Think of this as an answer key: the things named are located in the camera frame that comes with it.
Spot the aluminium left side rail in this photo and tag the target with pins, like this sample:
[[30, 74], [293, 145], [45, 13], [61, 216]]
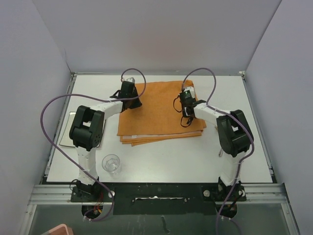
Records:
[[64, 100]]

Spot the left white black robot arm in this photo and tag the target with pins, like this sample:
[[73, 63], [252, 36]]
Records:
[[87, 130]]

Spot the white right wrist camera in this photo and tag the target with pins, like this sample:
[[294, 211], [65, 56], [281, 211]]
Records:
[[190, 89]]

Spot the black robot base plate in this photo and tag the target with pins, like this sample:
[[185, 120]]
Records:
[[157, 199]]

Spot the white square plate black rim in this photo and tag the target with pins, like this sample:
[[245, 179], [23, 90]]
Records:
[[65, 139]]

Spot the orange cloth placemat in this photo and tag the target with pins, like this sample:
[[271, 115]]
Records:
[[157, 118]]

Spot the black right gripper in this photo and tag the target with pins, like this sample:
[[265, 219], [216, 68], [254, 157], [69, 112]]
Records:
[[184, 114]]

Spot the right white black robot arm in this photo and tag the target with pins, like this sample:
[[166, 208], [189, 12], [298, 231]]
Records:
[[234, 133]]

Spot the clear plastic cup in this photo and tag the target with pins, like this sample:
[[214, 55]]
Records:
[[111, 164]]

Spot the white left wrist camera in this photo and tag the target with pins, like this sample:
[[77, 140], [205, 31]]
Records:
[[131, 80]]

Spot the aluminium front frame rail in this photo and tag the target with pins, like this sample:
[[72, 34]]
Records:
[[255, 194]]

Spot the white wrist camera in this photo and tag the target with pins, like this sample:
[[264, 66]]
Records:
[[131, 80], [190, 89]]

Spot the aluminium right side rail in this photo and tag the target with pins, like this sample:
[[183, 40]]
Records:
[[262, 140]]

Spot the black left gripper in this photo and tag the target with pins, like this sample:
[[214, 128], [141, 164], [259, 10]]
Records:
[[137, 104]]

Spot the pink box corner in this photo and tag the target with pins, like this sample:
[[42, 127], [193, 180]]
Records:
[[61, 229]]

